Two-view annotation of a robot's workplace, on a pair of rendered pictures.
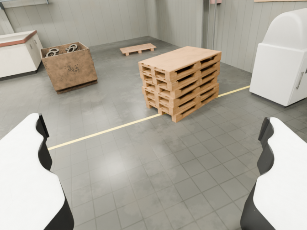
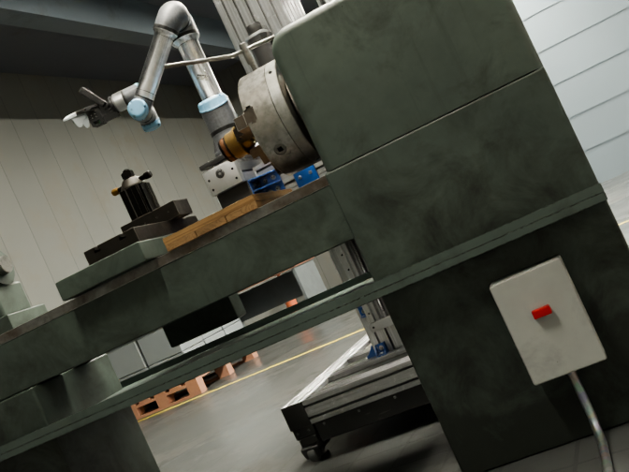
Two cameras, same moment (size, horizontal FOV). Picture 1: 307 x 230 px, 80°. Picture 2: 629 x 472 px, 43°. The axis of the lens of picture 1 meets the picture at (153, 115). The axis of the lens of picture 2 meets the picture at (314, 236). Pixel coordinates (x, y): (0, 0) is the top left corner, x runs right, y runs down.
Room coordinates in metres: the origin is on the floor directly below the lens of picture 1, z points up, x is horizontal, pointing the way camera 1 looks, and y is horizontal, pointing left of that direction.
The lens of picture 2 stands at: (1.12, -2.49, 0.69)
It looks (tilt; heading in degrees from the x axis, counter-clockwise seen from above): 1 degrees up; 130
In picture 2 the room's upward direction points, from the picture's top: 25 degrees counter-clockwise
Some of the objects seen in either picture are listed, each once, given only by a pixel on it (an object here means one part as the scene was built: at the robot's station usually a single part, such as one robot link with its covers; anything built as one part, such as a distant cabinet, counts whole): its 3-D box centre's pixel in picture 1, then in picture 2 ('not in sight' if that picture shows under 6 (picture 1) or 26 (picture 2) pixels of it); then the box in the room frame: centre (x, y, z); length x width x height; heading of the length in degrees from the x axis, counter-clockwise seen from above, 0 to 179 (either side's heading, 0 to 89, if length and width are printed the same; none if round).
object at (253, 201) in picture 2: not in sight; (232, 218); (-0.57, -0.79, 0.89); 0.36 x 0.30 x 0.04; 113
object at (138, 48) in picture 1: (137, 49); not in sight; (7.03, 0.27, 0.05); 1.24 x 0.83 x 0.11; 105
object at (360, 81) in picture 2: not in sight; (411, 60); (0.04, -0.51, 1.06); 0.59 x 0.48 x 0.39; 23
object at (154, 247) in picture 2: not in sight; (143, 259); (-0.90, -0.89, 0.90); 0.53 x 0.30 x 0.06; 113
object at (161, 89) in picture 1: (180, 80); not in sight; (2.88, -0.52, 0.41); 1.14 x 0.78 x 0.81; 125
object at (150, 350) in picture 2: not in sight; (171, 331); (-5.07, 2.37, 0.59); 1.19 x 0.83 x 1.18; 108
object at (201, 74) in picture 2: not in sight; (199, 70); (-1.02, -0.15, 1.54); 0.15 x 0.12 x 0.55; 129
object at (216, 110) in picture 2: not in sight; (217, 112); (-0.94, -0.25, 1.33); 0.13 x 0.12 x 0.14; 129
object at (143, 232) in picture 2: not in sight; (146, 239); (-0.84, -0.89, 0.95); 0.43 x 0.18 x 0.04; 113
